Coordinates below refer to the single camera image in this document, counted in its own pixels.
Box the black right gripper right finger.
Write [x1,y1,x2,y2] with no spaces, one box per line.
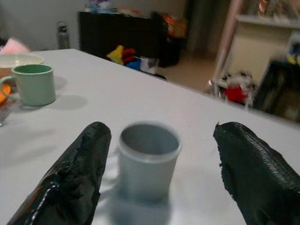
[213,121,300,225]

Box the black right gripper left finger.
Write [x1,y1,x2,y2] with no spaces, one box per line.
[7,121,112,225]

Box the grey plastic cup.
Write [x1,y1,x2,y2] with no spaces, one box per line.
[117,120,183,202]

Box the red white plush toy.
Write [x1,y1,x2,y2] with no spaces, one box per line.
[221,72,256,110]

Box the silver fork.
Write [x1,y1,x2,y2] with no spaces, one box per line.
[0,107,12,127]

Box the green ceramic mug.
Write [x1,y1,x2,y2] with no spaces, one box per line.
[0,64,56,107]

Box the white bowl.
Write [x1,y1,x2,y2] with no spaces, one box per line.
[0,53,45,70]

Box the blue beanbag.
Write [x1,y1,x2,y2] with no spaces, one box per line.
[125,58,143,70]

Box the yellow beanbag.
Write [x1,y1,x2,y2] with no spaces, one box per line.
[106,45,125,66]

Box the red beanbag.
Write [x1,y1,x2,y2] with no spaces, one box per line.
[121,48,136,63]

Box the white black fabric item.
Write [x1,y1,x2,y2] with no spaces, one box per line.
[140,57,160,75]

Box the grey water bottle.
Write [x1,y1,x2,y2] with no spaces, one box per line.
[56,21,71,50]

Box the pink fluffy cloth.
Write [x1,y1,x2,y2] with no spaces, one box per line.
[0,37,31,55]

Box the black cabinet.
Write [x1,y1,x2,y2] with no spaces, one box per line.
[78,11,183,68]

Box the white metal rack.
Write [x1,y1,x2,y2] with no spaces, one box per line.
[207,0,300,92]

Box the orange bag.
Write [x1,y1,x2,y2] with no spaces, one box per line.
[164,14,188,39]

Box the blue white container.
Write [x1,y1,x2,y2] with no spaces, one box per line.
[90,0,112,14]

